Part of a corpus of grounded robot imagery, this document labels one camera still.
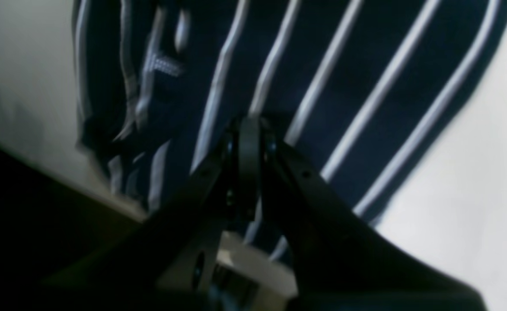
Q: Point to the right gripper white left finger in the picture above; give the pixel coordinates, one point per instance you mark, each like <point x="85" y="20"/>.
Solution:
<point x="176" y="249"/>

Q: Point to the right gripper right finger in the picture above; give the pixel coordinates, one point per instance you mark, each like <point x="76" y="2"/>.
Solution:
<point x="338" y="258"/>

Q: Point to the navy white striped t-shirt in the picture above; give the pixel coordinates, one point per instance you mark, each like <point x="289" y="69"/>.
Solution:
<point x="361" y="88"/>

